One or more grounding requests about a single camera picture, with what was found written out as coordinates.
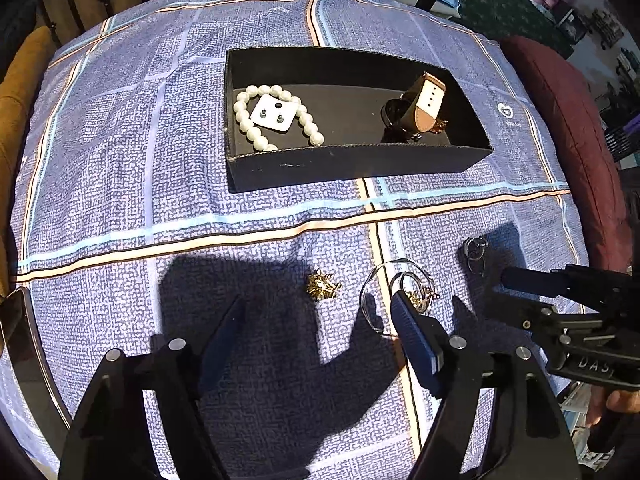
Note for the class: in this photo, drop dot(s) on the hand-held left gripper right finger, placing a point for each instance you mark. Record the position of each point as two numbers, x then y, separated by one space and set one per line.
411 336

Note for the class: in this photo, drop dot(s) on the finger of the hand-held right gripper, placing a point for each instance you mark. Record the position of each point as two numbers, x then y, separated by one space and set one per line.
520 312
540 280

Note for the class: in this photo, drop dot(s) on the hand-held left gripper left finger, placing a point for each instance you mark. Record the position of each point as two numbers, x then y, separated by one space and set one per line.
220 342

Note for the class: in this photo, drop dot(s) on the thin silver bangle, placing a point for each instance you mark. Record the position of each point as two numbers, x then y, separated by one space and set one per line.
372 280

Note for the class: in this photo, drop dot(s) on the black rectangular tray box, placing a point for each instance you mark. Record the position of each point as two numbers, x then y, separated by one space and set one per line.
350 125

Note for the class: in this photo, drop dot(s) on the person's right hand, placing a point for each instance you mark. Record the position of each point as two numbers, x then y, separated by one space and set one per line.
622 399

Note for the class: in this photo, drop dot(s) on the gold earring cluster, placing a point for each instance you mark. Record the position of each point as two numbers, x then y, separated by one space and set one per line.
322 287

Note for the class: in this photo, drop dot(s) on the maroon cushion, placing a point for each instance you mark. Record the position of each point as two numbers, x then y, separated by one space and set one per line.
575 150

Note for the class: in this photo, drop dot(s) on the blue plaid cloth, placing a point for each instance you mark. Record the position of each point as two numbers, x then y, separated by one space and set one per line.
175 170

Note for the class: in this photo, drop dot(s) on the white earring card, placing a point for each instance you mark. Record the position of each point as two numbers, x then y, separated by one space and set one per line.
272 116

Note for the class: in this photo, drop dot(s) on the green patterned cloth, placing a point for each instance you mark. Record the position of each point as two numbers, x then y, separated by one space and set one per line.
515 5

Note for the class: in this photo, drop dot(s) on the mustard yellow cushion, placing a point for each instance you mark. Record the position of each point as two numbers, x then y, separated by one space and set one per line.
20 110

